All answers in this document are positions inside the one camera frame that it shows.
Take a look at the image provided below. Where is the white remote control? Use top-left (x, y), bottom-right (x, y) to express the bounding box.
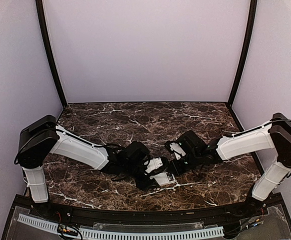
top-left (152, 172), bottom-right (176, 187)

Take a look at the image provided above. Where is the left black frame post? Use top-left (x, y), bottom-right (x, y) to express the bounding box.
top-left (35, 0), bottom-right (68, 109)

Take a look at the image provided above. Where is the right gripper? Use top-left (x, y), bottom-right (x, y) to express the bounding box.
top-left (166, 151), bottom-right (202, 177)

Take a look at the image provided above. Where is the black front rail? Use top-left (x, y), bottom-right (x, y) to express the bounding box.
top-left (48, 202), bottom-right (243, 225)

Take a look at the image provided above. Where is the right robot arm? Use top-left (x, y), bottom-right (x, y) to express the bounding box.
top-left (165, 112), bottom-right (291, 217)

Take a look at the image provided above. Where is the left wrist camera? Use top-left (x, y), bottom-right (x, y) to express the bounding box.
top-left (145, 156), bottom-right (169, 176)

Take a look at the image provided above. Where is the black frame post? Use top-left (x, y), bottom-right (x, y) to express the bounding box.
top-left (227, 0), bottom-right (258, 108)
top-left (35, 0), bottom-right (68, 109)

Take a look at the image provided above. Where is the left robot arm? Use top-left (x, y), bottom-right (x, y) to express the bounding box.
top-left (14, 115), bottom-right (159, 218)

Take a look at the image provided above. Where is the right black frame post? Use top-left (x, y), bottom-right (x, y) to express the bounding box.
top-left (227, 0), bottom-right (258, 108)

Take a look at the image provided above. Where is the white slotted cable duct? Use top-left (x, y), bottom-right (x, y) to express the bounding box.
top-left (17, 213), bottom-right (224, 240)

